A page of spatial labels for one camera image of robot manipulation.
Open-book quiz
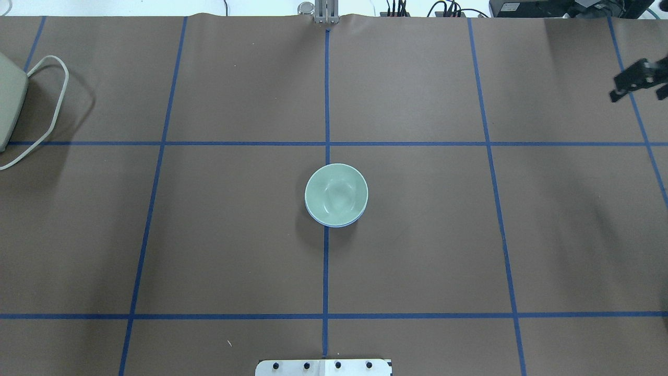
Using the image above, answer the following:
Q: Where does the green bowl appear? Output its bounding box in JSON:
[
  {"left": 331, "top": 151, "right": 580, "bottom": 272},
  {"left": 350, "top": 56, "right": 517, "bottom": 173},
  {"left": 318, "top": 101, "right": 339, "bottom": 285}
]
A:
[{"left": 304, "top": 163, "right": 369, "bottom": 206}]

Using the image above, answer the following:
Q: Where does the blue bowl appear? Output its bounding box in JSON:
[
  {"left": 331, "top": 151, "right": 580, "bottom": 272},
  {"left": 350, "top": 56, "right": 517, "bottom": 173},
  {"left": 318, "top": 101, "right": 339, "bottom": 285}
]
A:
[{"left": 304, "top": 201, "right": 369, "bottom": 228}]

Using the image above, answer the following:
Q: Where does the orange black power strip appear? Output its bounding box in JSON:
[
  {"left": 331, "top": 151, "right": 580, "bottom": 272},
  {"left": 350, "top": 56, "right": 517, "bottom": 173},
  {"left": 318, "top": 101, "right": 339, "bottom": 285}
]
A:
[{"left": 379, "top": 0, "right": 411, "bottom": 17}]

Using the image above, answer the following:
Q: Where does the cream toaster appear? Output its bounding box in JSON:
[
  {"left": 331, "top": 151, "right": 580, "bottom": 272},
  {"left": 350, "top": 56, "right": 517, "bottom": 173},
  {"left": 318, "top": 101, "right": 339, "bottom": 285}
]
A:
[{"left": 1, "top": 54, "right": 28, "bottom": 152}]

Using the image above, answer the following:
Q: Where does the aluminium frame post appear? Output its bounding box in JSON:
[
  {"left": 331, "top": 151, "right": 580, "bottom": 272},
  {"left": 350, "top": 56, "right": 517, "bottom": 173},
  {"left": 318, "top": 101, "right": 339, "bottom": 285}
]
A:
[{"left": 313, "top": 0, "right": 340, "bottom": 25}]

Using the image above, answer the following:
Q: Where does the white pedestal column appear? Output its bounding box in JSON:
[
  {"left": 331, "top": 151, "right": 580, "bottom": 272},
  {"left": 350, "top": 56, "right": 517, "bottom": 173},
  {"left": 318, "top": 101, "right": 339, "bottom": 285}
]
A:
[{"left": 255, "top": 358, "right": 393, "bottom": 375}]

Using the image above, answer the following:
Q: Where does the white toaster power cord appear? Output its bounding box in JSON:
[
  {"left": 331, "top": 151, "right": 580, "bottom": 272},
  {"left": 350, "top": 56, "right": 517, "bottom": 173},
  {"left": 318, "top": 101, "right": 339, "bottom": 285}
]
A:
[{"left": 0, "top": 55, "right": 70, "bottom": 171}]

